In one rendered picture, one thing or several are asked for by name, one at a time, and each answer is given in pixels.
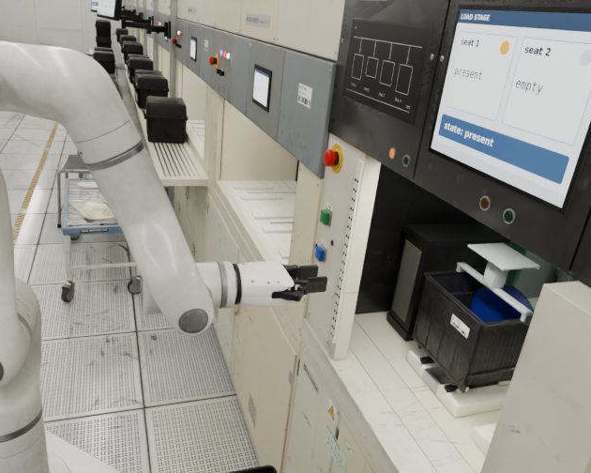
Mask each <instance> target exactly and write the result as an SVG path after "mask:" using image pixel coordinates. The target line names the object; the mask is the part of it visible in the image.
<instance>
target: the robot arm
mask: <svg viewBox="0 0 591 473"><path fill-rule="evenodd" d="M0 112H11V113H17V114H25V115H29V116H33V117H37V118H41V119H46V120H51V121H54V122H57V123H59V124H61V125H62V126H63V127H64V128H65V129H66V131H67V132H68V135H69V137H70V138H71V140H72V142H73V143H74V145H75V146H76V148H77V150H78V152H79V154H80V155H81V157H82V159H83V162H84V163H85V165H86V167H87V169H88V171H89V172H90V174H91V176H92V177H93V179H94V180H95V182H96V184H97V186H98V188H99V190H100V192H101V193H102V195H103V197H104V199H105V200H106V202H107V204H108V206H109V207H110V209H111V211H112V212H113V214H114V216H115V217H116V219H117V221H118V223H119V225H120V227H121V229H122V231H123V233H124V236H125V238H126V241H127V243H128V245H129V249H130V252H131V254H132V257H133V259H134V261H135V264H136V266H137V268H138V269H139V272H140V274H141V302H142V307H143V310H144V313H145V314H156V313H163V315H164V317H165V318H166V320H167V321H168V323H169V324H170V325H171V326H172V327H173V328H174V329H175V330H176V331H178V332H179V333H181V334H183V335H187V336H195V335H199V334H201V333H203V332H205V331H206V330H207V329H208V328H209V327H210V325H211V323H212V321H213V317H214V309H223V308H233V307H234V305H237V304H240V305H243V306H253V307H273V306H288V305H291V304H292V301H297V302H299V301H300V300H301V299H302V297H303V296H304V295H307V294H308V293H320V292H325V291H326V285H327V276H321V277H317V275H318V268H319V267H318V266H317V265H312V266H299V267H298V266H297V265H292V266H288V265H285V264H282V263H280V262H279V261H259V262H250V263H244V264H232V263H231V262H230V261H221V262H209V263H195V261H194V258H193V256H192V254H191V251H190V249H189V245H188V243H187V240H186V239H185V236H184V234H183V232H182V229H181V227H180V224H179V222H178V219H177V217H176V215H175V213H174V209H173V207H172V204H171V202H170V200H169V197H168V195H167V193H166V191H165V189H164V187H163V185H162V183H161V181H160V178H159V175H158V173H157V171H156V169H155V167H154V164H153V162H152V160H151V159H150V157H149V155H148V153H147V151H146V149H145V146H144V143H143V141H142V139H141V137H140V135H139V133H138V131H137V130H136V128H135V126H134V124H133V122H132V119H131V117H130V115H129V112H128V110H127V108H126V106H125V104H124V102H123V100H122V99H121V97H120V95H119V93H118V91H117V89H116V87H115V85H114V82H113V80H112V79H111V77H110V75H109V74H108V73H107V71H106V70H105V69H104V68H103V66H102V65H101V64H99V63H98V62H97V61H96V60H94V59H93V58H92V57H90V56H88V55H86V54H84V53H80V52H77V51H73V50H70V49H65V48H59V47H52V46H42V45H32V44H22V43H16V42H9V41H2V40H0ZM296 284H300V285H299V286H298V287H297V290H295V287H296ZM288 287H291V290H288ZM40 365H41V312H40V307H39V303H38V298H37V296H36V294H35V292H34V291H33V289H32V288H31V287H30V285H29V284H27V283H26V282H25V281H23V280H21V279H19V278H16V277H15V274H14V246H13V234H12V224H11V217H10V209H9V202H8V190H7V185H6V181H5V179H4V176H3V173H2V170H1V168H0V473H69V469H68V466H67V464H66V463H65V462H64V461H63V460H62V459H61V458H60V457H58V456H57V455H55V454H53V453H50V452H47V444H46V435H45V427H44V418H43V410H42V401H41V393H40Z"/></svg>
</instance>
